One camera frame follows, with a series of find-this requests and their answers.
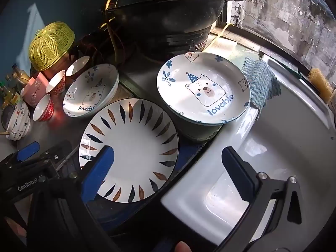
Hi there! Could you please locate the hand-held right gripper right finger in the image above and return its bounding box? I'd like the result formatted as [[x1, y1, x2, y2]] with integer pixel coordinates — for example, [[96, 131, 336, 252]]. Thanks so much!
[[213, 146, 303, 252]]

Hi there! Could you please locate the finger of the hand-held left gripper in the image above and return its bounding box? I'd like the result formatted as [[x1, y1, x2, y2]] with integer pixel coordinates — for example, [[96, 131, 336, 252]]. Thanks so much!
[[5, 141, 40, 168], [37, 140, 72, 168]]

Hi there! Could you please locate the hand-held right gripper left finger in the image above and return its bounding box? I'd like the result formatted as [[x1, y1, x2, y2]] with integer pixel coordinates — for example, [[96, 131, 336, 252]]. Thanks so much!
[[28, 145, 118, 252]]

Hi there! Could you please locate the leaf pattern plate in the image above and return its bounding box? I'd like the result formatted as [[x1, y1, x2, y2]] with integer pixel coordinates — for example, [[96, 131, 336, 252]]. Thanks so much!
[[79, 98, 180, 203]]

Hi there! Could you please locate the person's right hand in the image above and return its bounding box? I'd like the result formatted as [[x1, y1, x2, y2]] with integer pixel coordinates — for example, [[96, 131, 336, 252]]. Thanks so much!
[[175, 241, 193, 252]]

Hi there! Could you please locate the large bear print bowl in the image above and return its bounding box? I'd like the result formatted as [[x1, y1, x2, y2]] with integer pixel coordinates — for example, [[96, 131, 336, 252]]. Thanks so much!
[[4, 101, 31, 141]]

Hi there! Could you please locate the metal strainer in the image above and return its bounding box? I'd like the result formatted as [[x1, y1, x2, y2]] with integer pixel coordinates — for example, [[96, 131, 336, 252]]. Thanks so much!
[[1, 104, 19, 137]]

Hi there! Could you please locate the small white bowl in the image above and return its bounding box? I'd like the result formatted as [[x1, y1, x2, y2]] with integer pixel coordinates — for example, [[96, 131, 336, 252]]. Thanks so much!
[[9, 102, 29, 121]]

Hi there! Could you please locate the red patterned bowl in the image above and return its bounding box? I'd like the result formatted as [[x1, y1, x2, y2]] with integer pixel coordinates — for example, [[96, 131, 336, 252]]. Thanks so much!
[[66, 56, 91, 80], [45, 70, 66, 95], [33, 94, 55, 122]]

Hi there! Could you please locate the white sink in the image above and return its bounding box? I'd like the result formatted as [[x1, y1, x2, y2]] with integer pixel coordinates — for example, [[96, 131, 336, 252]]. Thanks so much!
[[160, 55, 336, 244]]

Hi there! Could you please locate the yellow label bottle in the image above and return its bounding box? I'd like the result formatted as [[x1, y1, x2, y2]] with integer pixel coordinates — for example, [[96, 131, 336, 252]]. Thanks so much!
[[0, 83, 21, 108]]

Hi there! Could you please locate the pink flower bowl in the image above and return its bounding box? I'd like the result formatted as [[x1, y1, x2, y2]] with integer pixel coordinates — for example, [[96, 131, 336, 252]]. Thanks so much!
[[21, 72, 50, 108]]

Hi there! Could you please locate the copper bowl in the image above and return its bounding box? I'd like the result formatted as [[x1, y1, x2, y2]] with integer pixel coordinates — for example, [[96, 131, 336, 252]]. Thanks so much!
[[39, 55, 76, 76]]

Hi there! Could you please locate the blue knitted cloth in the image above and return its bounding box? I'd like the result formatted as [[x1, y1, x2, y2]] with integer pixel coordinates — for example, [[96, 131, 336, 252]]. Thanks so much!
[[241, 58, 281, 111]]

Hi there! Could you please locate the yellow plastic basket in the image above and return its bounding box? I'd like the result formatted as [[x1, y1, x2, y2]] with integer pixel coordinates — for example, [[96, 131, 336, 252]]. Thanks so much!
[[28, 22, 76, 72]]

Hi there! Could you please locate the yellow sponge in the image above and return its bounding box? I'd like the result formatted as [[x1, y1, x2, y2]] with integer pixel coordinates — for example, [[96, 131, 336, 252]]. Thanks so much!
[[308, 68, 333, 103]]

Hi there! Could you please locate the black electric stove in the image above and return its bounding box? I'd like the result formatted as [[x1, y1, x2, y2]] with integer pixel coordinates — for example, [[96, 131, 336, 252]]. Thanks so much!
[[147, 24, 214, 55]]

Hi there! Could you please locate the white water pipe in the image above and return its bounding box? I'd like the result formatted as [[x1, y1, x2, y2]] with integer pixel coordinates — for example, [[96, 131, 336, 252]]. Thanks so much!
[[231, 4, 247, 29]]

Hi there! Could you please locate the black wok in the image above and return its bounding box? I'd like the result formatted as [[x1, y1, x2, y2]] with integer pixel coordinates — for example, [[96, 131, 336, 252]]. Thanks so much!
[[105, 0, 246, 36]]

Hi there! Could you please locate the red wire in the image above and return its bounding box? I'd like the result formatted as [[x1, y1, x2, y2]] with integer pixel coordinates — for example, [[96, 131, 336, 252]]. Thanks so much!
[[79, 18, 124, 63]]

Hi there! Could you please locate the yellow cable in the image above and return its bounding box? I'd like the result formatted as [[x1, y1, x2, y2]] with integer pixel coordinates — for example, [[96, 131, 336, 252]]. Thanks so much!
[[105, 0, 124, 57], [207, 22, 234, 50]]

